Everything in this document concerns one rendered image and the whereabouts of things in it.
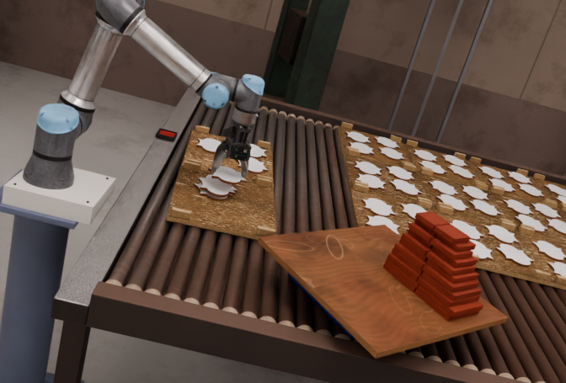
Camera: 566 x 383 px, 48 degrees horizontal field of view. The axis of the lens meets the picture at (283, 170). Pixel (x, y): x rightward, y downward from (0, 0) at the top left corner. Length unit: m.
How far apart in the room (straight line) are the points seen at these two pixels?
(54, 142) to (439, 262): 1.16
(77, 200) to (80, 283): 0.41
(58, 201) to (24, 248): 0.23
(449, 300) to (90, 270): 0.91
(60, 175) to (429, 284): 1.13
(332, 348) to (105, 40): 1.14
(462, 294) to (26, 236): 1.30
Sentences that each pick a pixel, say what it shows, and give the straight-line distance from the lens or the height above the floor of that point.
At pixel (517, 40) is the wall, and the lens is 6.14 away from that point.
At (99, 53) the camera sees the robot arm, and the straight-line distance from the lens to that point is 2.09.
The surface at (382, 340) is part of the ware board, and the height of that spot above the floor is 1.04.
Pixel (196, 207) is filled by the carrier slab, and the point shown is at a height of 0.94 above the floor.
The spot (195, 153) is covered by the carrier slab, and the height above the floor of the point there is 0.94.
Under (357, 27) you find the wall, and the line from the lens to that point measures 5.83.
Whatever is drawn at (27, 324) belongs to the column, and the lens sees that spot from 2.32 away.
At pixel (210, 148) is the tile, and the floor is 0.95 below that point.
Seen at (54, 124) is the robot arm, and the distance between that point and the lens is 2.01.
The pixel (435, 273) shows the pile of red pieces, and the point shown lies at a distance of 1.74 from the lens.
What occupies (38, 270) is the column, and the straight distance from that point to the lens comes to 2.20.
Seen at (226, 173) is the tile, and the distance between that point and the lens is 2.19.
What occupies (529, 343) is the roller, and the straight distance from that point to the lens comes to 2.08.
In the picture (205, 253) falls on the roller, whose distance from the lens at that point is 1.88.
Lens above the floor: 1.86
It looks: 21 degrees down
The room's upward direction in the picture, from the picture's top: 16 degrees clockwise
